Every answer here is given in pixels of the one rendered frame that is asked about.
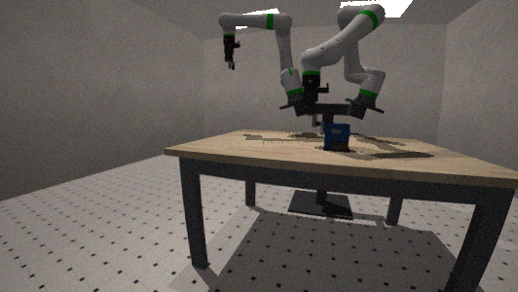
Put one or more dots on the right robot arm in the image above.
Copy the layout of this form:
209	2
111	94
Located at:
280	23

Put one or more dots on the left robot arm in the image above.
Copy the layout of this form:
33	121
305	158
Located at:
355	22

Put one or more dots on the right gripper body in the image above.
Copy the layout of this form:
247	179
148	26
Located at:
229	46

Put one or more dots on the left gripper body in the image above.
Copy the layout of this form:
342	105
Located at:
309	82

